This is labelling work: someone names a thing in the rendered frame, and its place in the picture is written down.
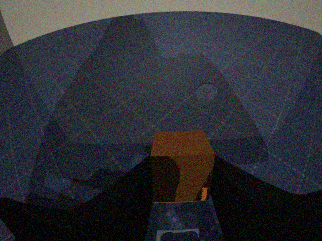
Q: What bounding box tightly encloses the orange block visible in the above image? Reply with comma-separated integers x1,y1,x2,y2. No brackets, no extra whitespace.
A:
150,129,215,203

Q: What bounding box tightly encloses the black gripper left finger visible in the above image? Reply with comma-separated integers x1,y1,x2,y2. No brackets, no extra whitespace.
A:
0,157,155,241

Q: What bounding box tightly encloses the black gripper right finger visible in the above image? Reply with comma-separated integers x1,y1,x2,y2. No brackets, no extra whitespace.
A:
210,156,322,241

